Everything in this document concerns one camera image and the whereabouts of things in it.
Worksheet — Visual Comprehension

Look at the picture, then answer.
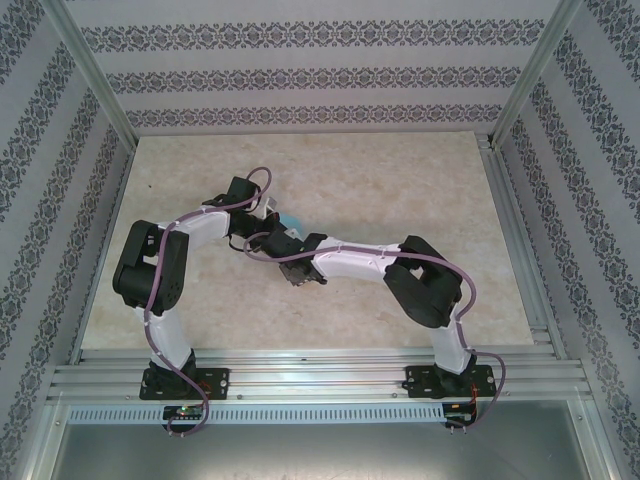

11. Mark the light blue paper sheet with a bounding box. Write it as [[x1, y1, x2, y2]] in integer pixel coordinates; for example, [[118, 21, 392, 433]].
[[278, 212, 304, 239]]

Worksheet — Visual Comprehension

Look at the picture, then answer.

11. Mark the small circuit board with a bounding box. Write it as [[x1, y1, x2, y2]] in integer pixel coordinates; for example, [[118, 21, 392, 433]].
[[163, 405, 206, 421], [444, 402, 476, 424]]

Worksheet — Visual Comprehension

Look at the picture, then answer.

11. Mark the grey metal panel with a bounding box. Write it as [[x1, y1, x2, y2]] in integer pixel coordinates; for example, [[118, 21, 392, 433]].
[[44, 423, 614, 480]]

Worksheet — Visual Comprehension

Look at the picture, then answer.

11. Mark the long aluminium mounting rail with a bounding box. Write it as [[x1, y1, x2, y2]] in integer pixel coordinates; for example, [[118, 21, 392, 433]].
[[47, 347, 589, 401]]

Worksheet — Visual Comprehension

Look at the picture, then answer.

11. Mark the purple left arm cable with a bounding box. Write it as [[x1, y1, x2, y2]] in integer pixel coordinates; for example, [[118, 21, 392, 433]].
[[142, 166, 275, 439]]

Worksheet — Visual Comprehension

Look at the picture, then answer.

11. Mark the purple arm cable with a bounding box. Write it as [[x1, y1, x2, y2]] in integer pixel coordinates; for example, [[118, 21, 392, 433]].
[[243, 232, 509, 435], [142, 166, 275, 439]]

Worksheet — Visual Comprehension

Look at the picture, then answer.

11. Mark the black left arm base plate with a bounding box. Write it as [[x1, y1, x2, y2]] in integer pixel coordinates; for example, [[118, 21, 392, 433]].
[[139, 367, 232, 401]]

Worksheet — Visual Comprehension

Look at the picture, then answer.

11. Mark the slotted grey cable duct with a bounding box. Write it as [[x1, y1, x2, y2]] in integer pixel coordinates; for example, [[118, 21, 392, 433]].
[[67, 402, 446, 425]]

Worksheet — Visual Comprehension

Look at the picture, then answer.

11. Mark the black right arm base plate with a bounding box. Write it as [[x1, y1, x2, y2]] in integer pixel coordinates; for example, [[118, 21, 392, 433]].
[[405, 364, 501, 400]]

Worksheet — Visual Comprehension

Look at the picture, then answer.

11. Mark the aluminium frame post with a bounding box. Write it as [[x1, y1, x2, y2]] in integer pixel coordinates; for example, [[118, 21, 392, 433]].
[[489, 0, 584, 151], [42, 0, 139, 146]]

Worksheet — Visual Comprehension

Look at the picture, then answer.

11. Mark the aluminium side rail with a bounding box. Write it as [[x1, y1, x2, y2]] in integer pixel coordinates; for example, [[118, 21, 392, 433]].
[[477, 134, 569, 359]]

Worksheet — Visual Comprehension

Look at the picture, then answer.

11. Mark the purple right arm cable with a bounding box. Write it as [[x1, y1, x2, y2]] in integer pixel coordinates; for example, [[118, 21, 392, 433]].
[[243, 232, 509, 435]]

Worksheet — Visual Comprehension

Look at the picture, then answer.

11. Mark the aluminium frame beam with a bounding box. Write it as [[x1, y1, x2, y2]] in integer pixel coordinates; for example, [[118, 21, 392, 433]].
[[17, 399, 71, 480], [579, 397, 631, 480]]

